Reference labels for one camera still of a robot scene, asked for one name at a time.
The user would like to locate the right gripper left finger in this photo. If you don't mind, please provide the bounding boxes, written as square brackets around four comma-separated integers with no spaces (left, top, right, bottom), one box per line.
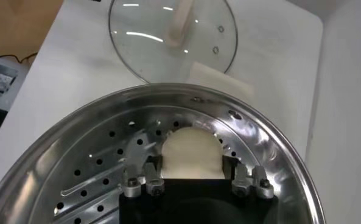
[121,155,166,199]

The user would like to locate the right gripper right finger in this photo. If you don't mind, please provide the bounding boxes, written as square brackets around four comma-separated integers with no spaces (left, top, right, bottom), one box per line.
[222,155,275,200]

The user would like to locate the white steamed baozi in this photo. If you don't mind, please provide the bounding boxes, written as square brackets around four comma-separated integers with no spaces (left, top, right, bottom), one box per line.
[160,126,226,180]

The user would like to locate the round glass lid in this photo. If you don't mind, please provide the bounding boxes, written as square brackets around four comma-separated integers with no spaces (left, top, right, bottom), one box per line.
[108,0,239,85]

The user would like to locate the steel steamer basket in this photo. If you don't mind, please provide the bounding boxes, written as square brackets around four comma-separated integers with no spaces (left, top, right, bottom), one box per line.
[0,60,326,224]

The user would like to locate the grey box with label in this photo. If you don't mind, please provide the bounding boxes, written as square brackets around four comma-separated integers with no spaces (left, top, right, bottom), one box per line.
[0,54,29,112]

